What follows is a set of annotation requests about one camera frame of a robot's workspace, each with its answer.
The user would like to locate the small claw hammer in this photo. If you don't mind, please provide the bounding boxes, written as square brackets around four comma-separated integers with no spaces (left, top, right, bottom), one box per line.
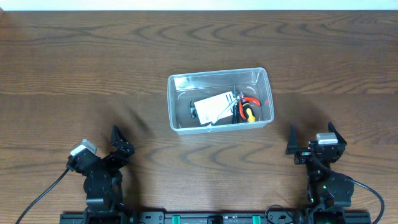
[188,100,197,119]

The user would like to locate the blue white cardboard box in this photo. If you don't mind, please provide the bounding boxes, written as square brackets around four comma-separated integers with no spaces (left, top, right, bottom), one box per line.
[194,91,235,124]

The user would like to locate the thin yellow black screwdriver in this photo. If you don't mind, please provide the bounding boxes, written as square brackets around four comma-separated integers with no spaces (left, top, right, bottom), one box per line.
[232,85,239,124]

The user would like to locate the left black cable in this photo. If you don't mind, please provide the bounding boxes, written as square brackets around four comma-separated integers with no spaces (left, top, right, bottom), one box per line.
[14,167,71,224]

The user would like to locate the clear plastic container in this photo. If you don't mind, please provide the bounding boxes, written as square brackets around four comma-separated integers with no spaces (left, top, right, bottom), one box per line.
[167,67,274,135]

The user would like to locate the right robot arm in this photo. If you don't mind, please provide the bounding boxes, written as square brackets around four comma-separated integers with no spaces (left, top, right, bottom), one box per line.
[285,123,354,223]

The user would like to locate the red handled pliers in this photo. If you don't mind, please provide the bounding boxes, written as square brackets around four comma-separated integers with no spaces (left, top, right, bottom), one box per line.
[239,92,261,122]

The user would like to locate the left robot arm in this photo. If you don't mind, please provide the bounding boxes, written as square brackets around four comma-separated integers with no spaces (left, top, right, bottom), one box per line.
[66,126,135,223]

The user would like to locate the stubby yellow black screwdriver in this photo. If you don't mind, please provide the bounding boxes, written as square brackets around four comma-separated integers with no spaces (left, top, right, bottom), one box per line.
[242,101,256,123]

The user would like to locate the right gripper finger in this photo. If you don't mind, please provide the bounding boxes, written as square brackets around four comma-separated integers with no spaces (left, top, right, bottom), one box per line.
[285,124,298,153]
[328,121,347,145]

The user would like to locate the right black cable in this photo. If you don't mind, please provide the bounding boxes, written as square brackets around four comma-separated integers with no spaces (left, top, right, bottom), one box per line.
[312,155,386,224]

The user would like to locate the silver wrench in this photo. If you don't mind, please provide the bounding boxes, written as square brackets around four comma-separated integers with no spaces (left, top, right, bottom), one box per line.
[208,93,244,127]

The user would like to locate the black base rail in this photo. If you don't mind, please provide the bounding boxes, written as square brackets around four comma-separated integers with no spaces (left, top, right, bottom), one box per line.
[60,210,371,224]

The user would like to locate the black cable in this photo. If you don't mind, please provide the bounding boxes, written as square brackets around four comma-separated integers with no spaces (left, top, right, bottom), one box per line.
[14,167,71,224]
[312,155,386,224]

